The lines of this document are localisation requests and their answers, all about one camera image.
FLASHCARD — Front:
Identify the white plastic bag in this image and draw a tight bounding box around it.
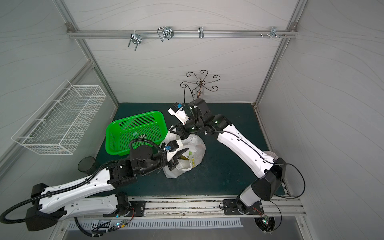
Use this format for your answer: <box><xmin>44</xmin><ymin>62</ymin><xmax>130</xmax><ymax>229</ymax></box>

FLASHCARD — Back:
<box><xmin>161</xmin><ymin>132</ymin><xmax>206</xmax><ymax>179</ymax></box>

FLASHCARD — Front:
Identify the pineapple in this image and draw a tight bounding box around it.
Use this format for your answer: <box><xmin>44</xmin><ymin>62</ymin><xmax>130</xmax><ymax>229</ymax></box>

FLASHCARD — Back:
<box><xmin>179</xmin><ymin>155</ymin><xmax>195</xmax><ymax>169</ymax></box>

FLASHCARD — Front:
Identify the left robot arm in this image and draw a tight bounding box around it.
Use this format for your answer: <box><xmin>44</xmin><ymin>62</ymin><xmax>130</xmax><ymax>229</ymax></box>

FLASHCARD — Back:
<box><xmin>25</xmin><ymin>143</ymin><xmax>189</xmax><ymax>232</ymax></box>

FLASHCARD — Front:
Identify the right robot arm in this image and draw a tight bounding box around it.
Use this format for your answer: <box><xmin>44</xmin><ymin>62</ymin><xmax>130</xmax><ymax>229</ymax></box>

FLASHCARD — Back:
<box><xmin>162</xmin><ymin>99</ymin><xmax>287</xmax><ymax>215</ymax></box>

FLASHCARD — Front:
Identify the green plastic basket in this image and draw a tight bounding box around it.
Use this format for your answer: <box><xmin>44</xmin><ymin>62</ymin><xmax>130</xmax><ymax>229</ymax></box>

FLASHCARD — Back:
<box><xmin>106</xmin><ymin>111</ymin><xmax>168</xmax><ymax>156</ymax></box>

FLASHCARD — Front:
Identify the bronze scroll hanger stand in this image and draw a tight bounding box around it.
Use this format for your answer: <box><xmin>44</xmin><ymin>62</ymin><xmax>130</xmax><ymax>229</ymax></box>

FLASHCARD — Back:
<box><xmin>180</xmin><ymin>70</ymin><xmax>221</xmax><ymax>101</ymax></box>

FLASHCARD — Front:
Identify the green table mat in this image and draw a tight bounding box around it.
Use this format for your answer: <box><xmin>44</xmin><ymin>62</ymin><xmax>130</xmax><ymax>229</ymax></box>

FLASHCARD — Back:
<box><xmin>115</xmin><ymin>103</ymin><xmax>268</xmax><ymax>196</ymax></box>

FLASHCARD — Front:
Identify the ribbed clear glass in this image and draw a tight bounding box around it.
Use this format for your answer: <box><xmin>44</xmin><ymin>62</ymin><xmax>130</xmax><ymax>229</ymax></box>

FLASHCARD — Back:
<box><xmin>264</xmin><ymin>151</ymin><xmax>279</xmax><ymax>160</ymax></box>

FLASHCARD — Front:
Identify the left controller board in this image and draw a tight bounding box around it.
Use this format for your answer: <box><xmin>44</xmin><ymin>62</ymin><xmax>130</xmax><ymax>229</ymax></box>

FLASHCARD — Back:
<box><xmin>112</xmin><ymin>220</ymin><xmax>130</xmax><ymax>229</ymax></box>

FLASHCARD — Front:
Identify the controller board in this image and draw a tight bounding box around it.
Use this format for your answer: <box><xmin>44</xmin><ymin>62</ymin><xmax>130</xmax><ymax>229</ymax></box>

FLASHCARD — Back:
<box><xmin>254</xmin><ymin>216</ymin><xmax>276</xmax><ymax>234</ymax></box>
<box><xmin>112</xmin><ymin>220</ymin><xmax>130</xmax><ymax>229</ymax></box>

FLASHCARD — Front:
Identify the metal U-bolt hook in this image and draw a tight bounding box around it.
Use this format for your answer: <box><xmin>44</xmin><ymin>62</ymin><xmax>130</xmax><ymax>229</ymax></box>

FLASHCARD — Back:
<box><xmin>157</xmin><ymin>26</ymin><xmax>175</xmax><ymax>42</ymax></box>

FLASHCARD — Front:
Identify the metal U-bolt clamp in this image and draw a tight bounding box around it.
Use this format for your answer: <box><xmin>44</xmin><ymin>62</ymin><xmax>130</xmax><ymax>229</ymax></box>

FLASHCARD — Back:
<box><xmin>128</xmin><ymin>32</ymin><xmax>142</xmax><ymax>51</ymax></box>

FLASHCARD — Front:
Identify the right controller board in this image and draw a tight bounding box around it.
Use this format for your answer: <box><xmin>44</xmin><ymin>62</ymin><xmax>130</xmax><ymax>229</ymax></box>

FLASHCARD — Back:
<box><xmin>254</xmin><ymin>216</ymin><xmax>276</xmax><ymax>234</ymax></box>

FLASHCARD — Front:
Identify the right metal hook clamp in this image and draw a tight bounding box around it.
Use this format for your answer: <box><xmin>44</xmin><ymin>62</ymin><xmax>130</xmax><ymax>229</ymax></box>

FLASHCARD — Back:
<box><xmin>260</xmin><ymin>27</ymin><xmax>287</xmax><ymax>39</ymax></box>

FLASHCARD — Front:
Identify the thin black cable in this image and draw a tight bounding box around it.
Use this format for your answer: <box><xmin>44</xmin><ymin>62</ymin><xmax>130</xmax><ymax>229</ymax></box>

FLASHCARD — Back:
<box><xmin>183</xmin><ymin>84</ymin><xmax>306</xmax><ymax>200</ymax></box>

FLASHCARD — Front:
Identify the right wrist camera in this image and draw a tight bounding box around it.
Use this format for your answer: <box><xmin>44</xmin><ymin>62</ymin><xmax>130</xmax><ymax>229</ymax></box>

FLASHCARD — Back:
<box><xmin>168</xmin><ymin>103</ymin><xmax>190</xmax><ymax>125</ymax></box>

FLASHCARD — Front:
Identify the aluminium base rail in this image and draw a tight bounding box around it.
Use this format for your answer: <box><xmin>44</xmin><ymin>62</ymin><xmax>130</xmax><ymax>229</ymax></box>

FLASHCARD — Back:
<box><xmin>65</xmin><ymin>195</ymin><xmax>307</xmax><ymax>219</ymax></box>

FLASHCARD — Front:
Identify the black corrugated cable hose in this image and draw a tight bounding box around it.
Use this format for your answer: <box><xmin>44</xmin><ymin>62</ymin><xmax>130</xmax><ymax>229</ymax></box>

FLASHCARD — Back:
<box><xmin>0</xmin><ymin>138</ymin><xmax>164</xmax><ymax>224</ymax></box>

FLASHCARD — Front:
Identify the small metal bracket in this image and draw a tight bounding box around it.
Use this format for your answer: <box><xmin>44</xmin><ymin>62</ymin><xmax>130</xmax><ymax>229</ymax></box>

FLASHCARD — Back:
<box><xmin>198</xmin><ymin>27</ymin><xmax>204</xmax><ymax>39</ymax></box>

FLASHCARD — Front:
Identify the white vented cable duct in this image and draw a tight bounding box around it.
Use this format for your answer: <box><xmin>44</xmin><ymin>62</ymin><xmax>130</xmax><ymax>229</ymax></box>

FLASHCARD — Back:
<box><xmin>67</xmin><ymin>218</ymin><xmax>244</xmax><ymax>231</ymax></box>

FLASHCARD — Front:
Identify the white wire basket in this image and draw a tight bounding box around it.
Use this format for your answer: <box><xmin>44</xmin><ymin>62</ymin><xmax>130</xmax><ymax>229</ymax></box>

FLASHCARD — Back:
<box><xmin>11</xmin><ymin>80</ymin><xmax>106</xmax><ymax>155</ymax></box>

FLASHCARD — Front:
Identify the aluminium cross rail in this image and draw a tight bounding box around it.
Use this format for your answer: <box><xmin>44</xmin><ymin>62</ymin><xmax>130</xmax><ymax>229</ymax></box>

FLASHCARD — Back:
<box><xmin>67</xmin><ymin>29</ymin><xmax>298</xmax><ymax>40</ymax></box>

